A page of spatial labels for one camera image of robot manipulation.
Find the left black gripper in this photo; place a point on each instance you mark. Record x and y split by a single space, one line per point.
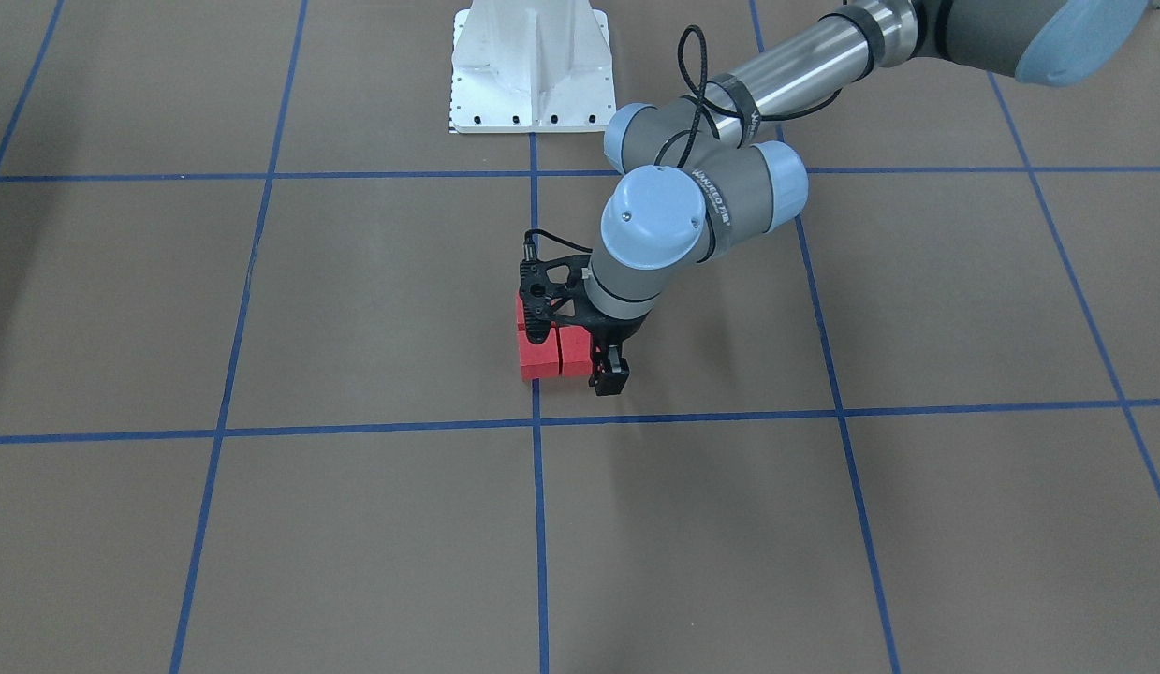
619 332

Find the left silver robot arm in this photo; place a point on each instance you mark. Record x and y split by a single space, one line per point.
696 179

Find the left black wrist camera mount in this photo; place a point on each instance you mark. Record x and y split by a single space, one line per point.
553 292

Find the white pedestal column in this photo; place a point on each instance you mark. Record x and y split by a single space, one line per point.
531 67

